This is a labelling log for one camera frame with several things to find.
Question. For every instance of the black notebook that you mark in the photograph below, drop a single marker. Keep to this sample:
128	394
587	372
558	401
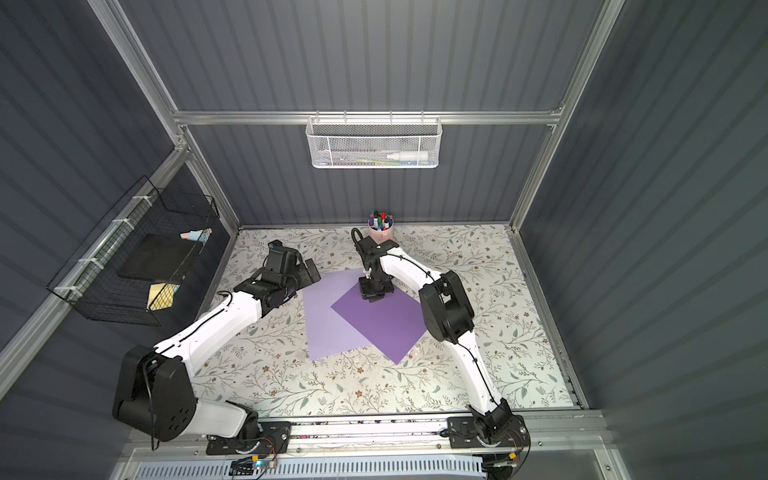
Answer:
160	258

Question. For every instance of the white perforated vent panel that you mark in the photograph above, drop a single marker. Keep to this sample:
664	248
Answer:
382	467

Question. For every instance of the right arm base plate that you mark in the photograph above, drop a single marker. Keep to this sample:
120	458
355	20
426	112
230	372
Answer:
467	432

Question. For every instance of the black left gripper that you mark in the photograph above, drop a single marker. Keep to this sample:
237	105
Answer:
303	270

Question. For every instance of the aluminium front rail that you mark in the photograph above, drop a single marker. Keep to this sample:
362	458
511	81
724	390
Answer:
409	434

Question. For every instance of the dark purple paper sheet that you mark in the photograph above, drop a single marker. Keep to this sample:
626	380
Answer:
394	324

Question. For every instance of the pastel sticky note stack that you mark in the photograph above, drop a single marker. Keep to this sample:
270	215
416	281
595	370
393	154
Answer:
197	235

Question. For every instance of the yellow sticky note pad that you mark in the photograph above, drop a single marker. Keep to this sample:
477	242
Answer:
161	296

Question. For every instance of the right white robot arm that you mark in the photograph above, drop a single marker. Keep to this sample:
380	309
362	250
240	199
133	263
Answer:
448	317

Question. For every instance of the white wire mesh basket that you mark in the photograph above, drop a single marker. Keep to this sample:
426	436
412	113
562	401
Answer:
349	145

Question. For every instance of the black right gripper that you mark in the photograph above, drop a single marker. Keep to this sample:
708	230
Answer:
375	287

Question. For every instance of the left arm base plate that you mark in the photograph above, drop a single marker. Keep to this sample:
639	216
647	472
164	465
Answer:
257	438

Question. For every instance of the white marker in basket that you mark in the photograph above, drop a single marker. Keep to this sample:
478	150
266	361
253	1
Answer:
410	157

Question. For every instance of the light lavender paper sheet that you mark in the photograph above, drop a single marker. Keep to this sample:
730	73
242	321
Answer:
327	332

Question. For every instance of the black wire wall basket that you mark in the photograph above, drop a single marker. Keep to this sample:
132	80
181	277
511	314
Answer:
91	286

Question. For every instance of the pink pen cup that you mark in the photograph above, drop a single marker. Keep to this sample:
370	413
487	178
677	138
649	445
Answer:
381	226

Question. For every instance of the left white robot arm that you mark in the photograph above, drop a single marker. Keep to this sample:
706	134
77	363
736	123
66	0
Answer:
154	392

